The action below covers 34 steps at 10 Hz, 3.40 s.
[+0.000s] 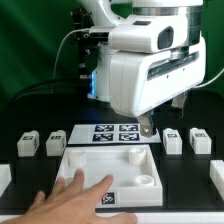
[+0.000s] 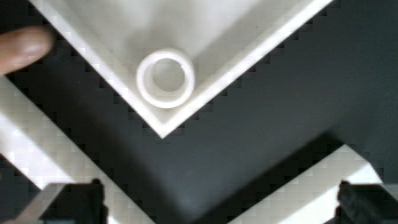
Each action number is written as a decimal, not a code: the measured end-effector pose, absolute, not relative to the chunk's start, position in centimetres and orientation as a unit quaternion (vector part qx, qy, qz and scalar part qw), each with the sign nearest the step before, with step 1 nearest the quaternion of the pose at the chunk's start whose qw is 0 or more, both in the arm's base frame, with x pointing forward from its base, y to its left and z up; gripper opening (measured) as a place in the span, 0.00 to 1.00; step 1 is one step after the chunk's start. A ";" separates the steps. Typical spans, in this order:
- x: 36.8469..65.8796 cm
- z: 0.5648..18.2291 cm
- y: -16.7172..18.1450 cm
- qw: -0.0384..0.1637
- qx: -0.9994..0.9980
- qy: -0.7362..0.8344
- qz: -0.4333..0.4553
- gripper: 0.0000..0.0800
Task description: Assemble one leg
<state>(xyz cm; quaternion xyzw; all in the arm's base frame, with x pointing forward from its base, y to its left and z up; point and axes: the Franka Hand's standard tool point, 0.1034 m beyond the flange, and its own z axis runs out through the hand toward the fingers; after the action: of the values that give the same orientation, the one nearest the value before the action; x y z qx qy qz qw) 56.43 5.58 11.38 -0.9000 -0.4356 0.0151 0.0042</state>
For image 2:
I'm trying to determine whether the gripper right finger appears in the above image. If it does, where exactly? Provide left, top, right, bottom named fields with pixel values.
left=335, top=181, right=398, bottom=224

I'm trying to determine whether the white L-shaped obstacle fence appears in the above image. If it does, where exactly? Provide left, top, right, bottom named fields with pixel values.
left=0, top=77, right=382, bottom=224

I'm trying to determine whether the white square tabletop panel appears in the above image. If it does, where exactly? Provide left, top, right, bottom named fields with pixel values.
left=28, top=0, right=332, bottom=136

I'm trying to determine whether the blurred pink object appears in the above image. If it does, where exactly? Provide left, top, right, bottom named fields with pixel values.
left=0, top=26, right=53, bottom=76

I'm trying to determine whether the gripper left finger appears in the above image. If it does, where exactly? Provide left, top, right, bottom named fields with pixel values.
left=12, top=178, right=110, bottom=224

